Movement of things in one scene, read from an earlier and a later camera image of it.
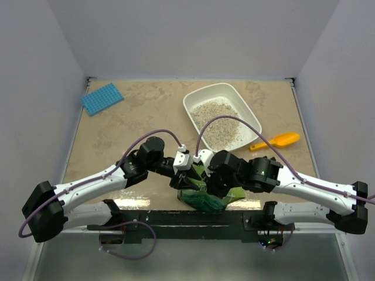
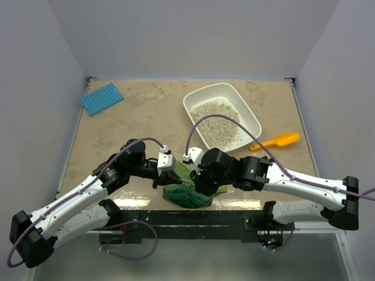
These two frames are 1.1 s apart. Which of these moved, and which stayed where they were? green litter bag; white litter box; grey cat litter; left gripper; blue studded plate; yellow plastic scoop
Moved: left gripper; green litter bag
Stayed: yellow plastic scoop; white litter box; grey cat litter; blue studded plate
